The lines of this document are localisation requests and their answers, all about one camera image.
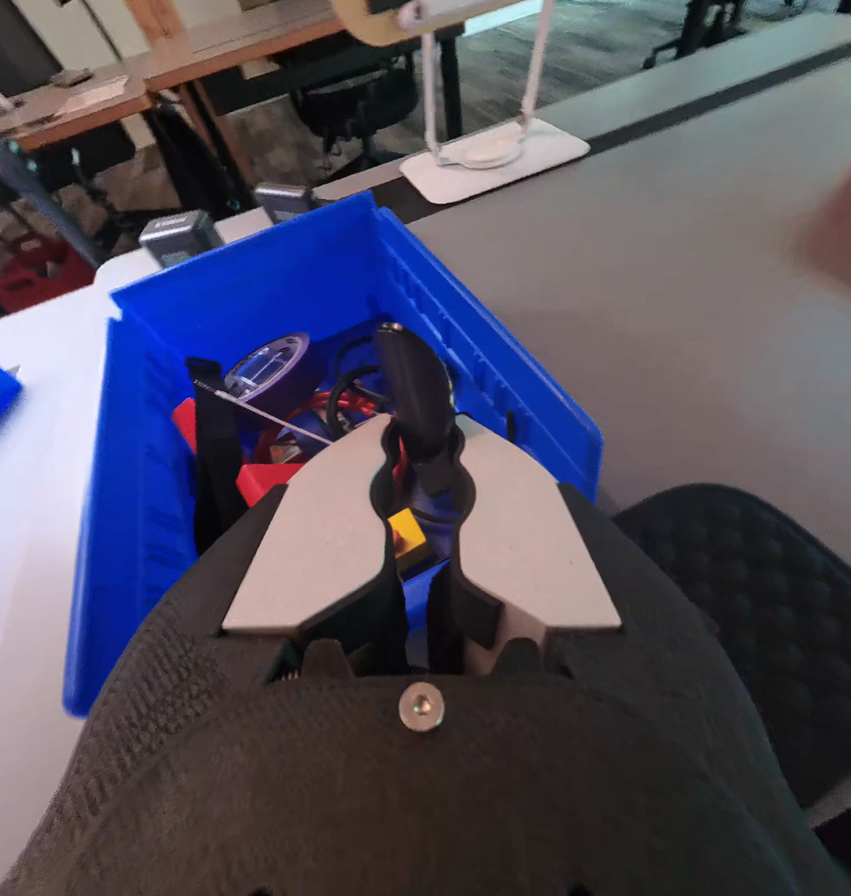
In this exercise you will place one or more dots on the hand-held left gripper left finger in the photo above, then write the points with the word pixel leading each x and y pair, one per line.
pixel 313 553

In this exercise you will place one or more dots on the red plastic block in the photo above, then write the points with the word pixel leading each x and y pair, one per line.
pixel 185 423
pixel 268 479

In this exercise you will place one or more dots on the purple tape roll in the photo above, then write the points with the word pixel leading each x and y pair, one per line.
pixel 278 371

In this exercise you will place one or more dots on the small black device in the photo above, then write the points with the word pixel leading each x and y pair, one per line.
pixel 180 238
pixel 282 199

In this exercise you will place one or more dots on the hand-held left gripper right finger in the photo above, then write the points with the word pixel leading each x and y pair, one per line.
pixel 530 553

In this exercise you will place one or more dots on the yellow plastic block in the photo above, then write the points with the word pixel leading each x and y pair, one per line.
pixel 408 535

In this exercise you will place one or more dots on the white desk lamp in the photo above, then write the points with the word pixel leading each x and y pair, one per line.
pixel 551 150

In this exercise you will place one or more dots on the black foam pad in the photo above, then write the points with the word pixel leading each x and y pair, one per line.
pixel 761 630

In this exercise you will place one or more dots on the black remote control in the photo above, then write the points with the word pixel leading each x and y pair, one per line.
pixel 415 392

